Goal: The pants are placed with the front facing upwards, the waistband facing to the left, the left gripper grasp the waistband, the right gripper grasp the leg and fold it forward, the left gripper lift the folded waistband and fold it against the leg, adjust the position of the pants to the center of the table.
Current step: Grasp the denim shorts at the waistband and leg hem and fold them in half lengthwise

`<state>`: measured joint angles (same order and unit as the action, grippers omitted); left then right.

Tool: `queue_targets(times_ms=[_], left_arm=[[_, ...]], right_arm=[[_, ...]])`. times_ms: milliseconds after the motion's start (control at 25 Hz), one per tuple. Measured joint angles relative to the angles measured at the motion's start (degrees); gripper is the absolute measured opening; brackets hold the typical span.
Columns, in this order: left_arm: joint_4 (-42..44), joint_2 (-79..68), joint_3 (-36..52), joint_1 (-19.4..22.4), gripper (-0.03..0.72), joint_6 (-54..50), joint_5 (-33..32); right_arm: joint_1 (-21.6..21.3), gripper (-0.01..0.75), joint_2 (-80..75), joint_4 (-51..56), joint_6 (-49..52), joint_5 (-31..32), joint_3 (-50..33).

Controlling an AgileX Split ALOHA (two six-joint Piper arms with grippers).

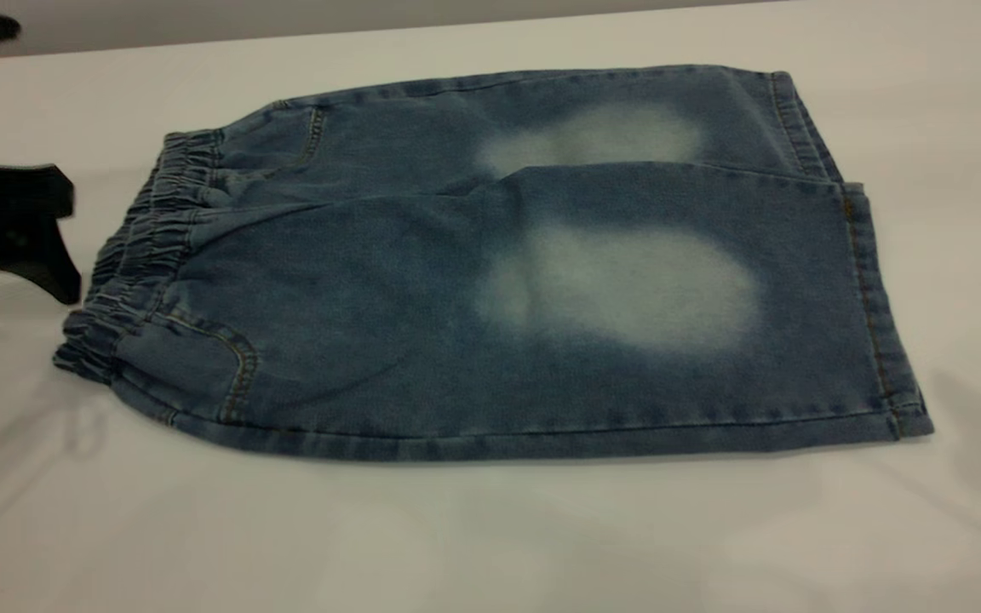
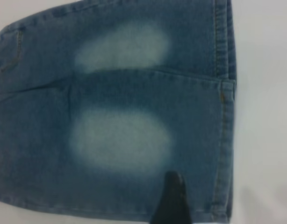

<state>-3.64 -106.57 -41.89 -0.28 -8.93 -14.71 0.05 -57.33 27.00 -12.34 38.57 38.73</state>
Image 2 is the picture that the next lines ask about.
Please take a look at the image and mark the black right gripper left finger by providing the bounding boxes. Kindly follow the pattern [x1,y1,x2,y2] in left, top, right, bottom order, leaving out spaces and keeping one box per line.
[150,171,176,224]

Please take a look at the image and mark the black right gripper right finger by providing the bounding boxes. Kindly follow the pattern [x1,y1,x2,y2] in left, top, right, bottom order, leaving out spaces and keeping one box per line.
[174,172,194,224]

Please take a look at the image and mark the blue denim pants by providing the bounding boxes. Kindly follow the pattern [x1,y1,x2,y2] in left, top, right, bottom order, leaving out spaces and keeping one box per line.
[0,0,237,224]

